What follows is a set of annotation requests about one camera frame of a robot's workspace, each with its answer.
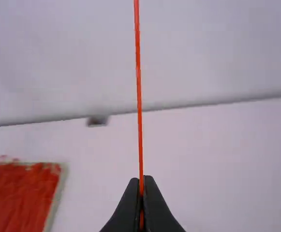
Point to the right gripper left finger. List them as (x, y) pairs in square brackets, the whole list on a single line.
[(125, 212)]

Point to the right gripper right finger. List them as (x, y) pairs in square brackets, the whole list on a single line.
[(159, 212)]

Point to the pale tray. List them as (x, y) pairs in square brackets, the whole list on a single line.
[(58, 193)]

